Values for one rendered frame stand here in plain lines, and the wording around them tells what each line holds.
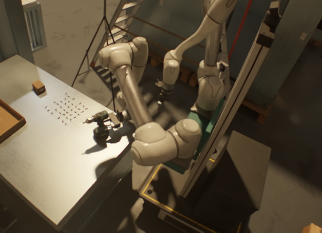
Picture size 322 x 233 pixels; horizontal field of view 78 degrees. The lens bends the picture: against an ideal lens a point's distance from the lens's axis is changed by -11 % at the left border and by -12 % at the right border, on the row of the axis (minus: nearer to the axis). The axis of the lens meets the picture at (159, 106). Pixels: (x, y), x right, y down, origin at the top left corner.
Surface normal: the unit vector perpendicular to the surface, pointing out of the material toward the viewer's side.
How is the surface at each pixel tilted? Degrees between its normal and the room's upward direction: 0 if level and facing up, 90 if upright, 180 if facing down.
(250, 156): 0
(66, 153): 0
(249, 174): 0
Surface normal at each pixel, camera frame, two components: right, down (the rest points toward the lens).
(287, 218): 0.15, -0.70
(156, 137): 0.27, -0.46
